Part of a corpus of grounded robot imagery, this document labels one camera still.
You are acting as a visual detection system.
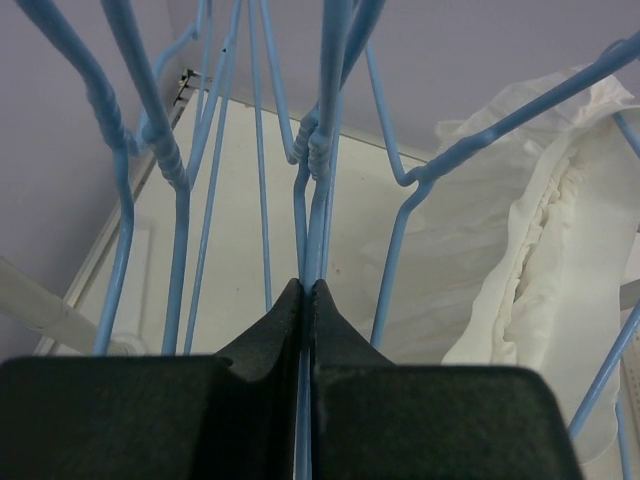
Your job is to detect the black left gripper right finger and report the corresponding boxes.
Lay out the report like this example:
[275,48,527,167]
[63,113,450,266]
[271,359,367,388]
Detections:
[311,281,582,479]

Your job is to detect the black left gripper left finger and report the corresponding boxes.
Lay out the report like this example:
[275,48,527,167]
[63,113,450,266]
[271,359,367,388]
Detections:
[1,280,303,479]

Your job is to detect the light blue hangers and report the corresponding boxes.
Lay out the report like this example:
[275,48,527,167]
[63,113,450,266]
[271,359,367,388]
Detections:
[13,0,396,480]

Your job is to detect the white hanging skirt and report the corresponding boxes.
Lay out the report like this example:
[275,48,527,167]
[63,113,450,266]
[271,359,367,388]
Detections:
[359,62,640,466]

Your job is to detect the light blue skirt hanger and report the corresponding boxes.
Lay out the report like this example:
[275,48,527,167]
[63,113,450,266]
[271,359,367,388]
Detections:
[370,34,639,348]

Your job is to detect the white perforated plastic basket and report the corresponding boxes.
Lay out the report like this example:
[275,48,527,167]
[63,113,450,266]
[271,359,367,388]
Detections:
[621,332,639,440]

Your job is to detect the white right rack post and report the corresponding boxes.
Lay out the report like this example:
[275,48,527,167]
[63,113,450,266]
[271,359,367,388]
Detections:
[619,279,640,311]

